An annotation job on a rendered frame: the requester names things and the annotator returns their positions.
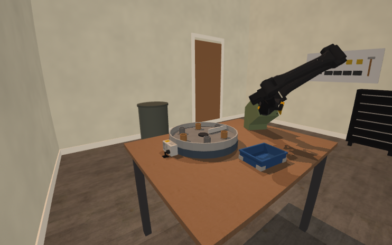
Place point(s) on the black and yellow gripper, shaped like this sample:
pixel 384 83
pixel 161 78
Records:
pixel 277 101

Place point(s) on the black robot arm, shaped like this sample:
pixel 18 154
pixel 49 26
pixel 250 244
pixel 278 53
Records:
pixel 332 57

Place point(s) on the blue crate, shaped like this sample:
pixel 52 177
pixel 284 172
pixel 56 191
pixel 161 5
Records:
pixel 258 156

